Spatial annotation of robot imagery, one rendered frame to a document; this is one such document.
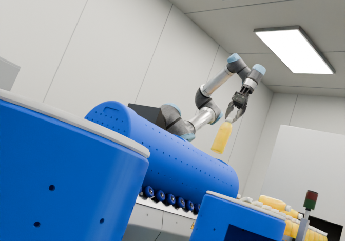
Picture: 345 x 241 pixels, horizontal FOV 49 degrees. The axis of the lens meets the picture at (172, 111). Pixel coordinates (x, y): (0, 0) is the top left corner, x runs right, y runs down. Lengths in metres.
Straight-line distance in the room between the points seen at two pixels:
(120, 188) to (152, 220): 1.02
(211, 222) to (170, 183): 0.37
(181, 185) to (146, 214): 0.22
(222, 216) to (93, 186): 0.79
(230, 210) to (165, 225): 0.44
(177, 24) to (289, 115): 2.84
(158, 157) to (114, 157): 0.95
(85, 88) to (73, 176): 4.08
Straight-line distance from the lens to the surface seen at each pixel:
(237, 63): 2.26
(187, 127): 2.15
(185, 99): 5.58
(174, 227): 1.64
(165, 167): 1.48
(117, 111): 1.39
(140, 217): 1.46
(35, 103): 0.47
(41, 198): 0.46
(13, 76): 2.80
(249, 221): 1.21
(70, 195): 0.46
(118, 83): 4.78
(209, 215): 1.25
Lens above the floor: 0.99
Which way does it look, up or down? 11 degrees up
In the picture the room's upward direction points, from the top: 20 degrees clockwise
